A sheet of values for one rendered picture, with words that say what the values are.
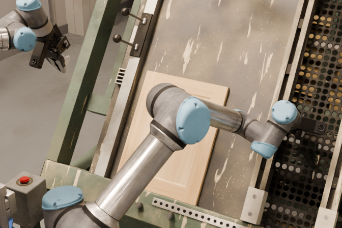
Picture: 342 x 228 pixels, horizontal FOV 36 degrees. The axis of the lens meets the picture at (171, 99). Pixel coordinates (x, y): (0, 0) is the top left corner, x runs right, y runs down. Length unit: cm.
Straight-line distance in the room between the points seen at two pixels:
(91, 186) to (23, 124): 249
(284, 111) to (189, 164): 58
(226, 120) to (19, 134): 304
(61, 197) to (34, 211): 73
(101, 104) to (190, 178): 57
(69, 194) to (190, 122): 40
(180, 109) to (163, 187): 81
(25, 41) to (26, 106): 327
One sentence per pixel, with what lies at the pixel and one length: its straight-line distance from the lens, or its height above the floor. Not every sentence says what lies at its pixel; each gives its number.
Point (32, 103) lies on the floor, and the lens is 505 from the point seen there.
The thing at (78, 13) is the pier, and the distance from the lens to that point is 675.
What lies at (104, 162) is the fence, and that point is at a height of 95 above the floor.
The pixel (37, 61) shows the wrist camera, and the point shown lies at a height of 144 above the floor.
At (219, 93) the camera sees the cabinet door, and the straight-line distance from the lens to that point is 213.
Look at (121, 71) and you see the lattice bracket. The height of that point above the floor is 126.
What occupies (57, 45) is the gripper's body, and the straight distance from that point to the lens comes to 201.
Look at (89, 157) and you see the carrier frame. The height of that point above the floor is 79.
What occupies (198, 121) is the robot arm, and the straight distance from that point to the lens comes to 140.
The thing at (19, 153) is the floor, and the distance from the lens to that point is 427.
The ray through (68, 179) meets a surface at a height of 87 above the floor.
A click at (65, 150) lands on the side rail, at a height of 93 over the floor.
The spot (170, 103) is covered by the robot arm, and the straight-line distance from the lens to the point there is 141.
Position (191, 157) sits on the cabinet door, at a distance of 212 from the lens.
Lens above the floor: 215
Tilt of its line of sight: 25 degrees down
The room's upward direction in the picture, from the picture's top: 1 degrees clockwise
